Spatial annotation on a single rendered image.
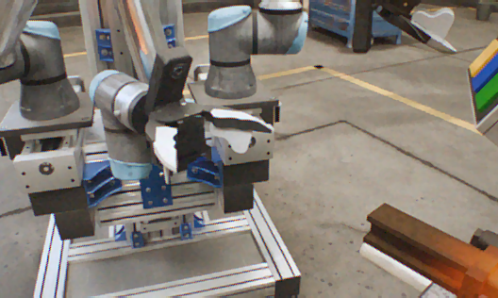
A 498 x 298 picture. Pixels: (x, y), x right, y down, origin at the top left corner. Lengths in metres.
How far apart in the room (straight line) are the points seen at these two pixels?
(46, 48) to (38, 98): 0.13
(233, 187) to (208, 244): 0.45
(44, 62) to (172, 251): 0.80
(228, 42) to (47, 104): 0.48
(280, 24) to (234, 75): 0.18
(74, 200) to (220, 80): 0.49
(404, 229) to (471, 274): 0.06
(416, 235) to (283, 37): 0.84
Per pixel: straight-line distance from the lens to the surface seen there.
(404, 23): 0.70
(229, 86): 1.14
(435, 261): 0.37
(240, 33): 1.12
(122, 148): 0.75
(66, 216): 1.17
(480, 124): 0.72
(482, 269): 0.35
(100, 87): 0.73
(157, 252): 1.56
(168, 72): 0.56
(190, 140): 0.58
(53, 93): 1.13
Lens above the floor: 1.23
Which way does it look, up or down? 28 degrees down
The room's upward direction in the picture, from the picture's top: straight up
